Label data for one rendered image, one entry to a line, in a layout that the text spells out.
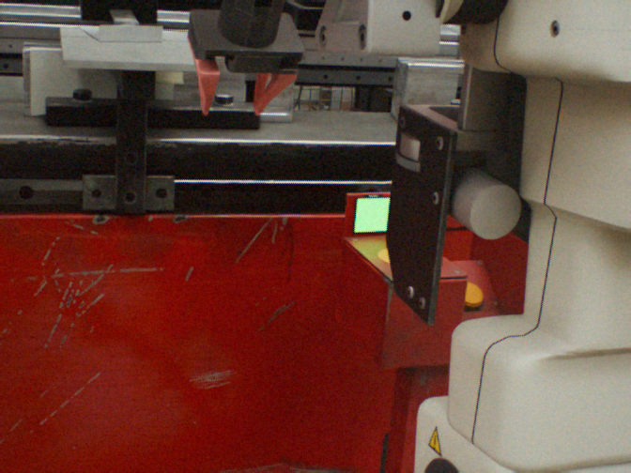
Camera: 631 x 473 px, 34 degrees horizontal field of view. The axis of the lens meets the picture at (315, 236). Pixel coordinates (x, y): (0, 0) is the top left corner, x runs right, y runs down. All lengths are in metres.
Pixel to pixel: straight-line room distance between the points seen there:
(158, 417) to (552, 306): 0.89
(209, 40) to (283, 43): 0.07
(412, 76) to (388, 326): 0.50
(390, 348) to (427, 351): 0.05
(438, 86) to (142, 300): 0.56
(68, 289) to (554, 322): 0.85
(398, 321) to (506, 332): 0.45
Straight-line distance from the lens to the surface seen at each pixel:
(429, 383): 1.39
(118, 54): 1.31
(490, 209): 0.80
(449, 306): 1.28
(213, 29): 1.01
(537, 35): 0.68
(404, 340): 1.27
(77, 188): 1.44
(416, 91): 1.62
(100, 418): 1.57
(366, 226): 1.37
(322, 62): 1.84
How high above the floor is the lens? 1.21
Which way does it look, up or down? 19 degrees down
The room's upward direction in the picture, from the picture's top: 5 degrees clockwise
